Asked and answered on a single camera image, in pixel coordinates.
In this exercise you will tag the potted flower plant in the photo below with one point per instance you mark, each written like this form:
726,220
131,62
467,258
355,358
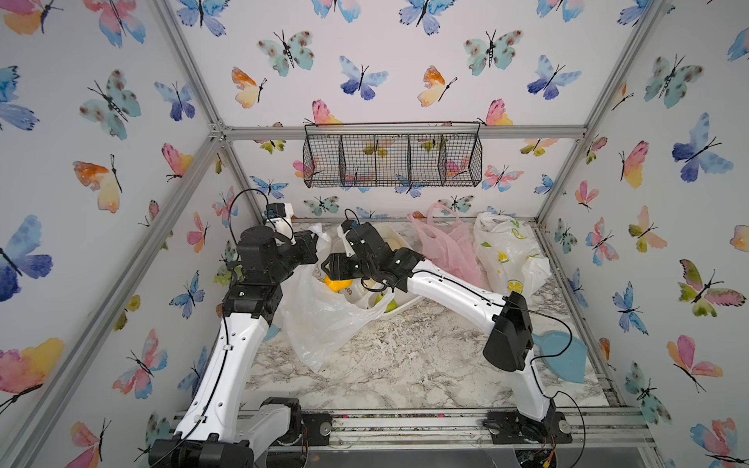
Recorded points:
225,266

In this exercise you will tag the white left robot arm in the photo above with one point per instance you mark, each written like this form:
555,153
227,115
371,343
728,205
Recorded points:
207,436

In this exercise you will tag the light blue toy scoop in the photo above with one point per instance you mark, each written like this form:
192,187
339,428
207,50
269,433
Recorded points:
271,333

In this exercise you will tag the black wire wall basket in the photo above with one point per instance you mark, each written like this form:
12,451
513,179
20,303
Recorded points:
396,155

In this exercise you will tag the white rectangular tray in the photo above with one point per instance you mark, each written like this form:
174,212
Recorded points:
361,297

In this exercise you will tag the green pear bottom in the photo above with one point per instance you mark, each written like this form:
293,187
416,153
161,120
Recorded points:
391,305

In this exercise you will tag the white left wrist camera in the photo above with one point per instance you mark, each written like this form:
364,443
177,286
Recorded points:
278,216

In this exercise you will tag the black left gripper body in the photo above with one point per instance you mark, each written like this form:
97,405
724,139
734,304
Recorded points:
292,257

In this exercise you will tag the light blue dustpan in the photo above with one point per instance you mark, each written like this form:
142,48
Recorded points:
564,355

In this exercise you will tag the aluminium front rail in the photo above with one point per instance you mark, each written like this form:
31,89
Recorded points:
411,429

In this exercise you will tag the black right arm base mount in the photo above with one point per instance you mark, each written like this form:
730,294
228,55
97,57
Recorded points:
512,428

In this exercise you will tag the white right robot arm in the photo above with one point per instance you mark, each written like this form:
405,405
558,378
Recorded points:
506,320

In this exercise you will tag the clear white plastic bag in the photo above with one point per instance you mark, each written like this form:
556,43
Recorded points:
316,320

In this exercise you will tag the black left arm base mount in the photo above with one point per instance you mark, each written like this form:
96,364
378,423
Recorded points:
306,428

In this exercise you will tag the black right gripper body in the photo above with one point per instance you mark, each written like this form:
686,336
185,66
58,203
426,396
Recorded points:
350,266

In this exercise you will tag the lemon print plastic bag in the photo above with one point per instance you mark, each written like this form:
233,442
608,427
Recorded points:
511,257

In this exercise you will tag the pink plastic bag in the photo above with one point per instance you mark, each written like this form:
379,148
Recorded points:
450,248

